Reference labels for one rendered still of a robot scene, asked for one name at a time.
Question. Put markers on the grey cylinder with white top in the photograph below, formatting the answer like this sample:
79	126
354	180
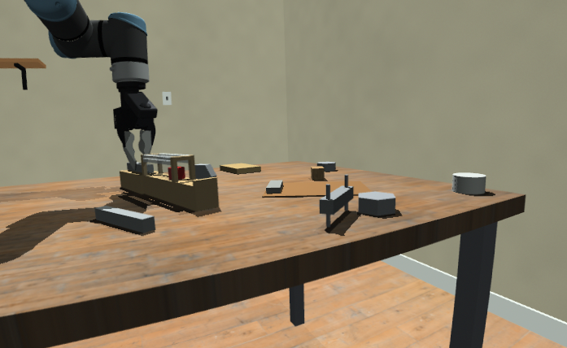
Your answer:
468	183

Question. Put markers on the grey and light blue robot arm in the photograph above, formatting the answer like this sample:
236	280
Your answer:
122	37

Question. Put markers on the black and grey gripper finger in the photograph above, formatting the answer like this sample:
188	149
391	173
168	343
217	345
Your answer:
147	138
127	139

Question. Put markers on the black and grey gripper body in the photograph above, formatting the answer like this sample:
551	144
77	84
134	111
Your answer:
124	112

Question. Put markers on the small wooden block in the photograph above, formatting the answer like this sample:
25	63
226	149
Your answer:
317	173

